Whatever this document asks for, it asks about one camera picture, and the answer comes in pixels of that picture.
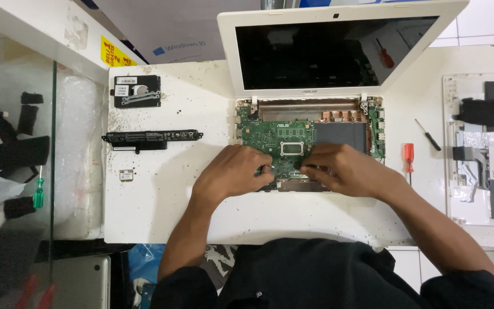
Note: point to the person's right hand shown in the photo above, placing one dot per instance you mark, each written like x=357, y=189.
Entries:
x=350, y=169

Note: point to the person's left hand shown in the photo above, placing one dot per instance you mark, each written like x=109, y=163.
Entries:
x=230, y=171

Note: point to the green laptop motherboard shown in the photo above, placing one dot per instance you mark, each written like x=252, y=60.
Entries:
x=279, y=139

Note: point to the long black laptop battery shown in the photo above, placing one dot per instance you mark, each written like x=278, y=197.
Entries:
x=152, y=138

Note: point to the small black screwdriver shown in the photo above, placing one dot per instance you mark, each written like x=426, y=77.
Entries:
x=429, y=136

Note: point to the white open laptop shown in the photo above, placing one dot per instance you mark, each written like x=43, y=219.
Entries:
x=337, y=81

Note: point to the person's black shirt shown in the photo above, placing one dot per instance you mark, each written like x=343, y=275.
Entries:
x=324, y=279

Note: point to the black hard drive in caddy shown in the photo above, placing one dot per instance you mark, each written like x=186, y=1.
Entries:
x=137, y=91

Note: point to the blue plastic bag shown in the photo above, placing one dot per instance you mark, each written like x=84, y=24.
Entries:
x=144, y=274

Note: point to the white laptop keyboard cover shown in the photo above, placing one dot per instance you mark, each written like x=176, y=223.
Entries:
x=483, y=150

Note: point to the grey cardboard box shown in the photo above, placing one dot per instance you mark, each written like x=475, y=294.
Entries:
x=174, y=30

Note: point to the bubble wrap sheet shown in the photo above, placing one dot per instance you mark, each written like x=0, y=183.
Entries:
x=77, y=150

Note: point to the yellow sticker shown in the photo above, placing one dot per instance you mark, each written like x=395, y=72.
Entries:
x=116, y=53

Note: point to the silver laptop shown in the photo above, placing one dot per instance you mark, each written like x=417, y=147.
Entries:
x=82, y=281

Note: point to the glass display case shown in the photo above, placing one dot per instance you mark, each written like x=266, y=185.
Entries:
x=13, y=171

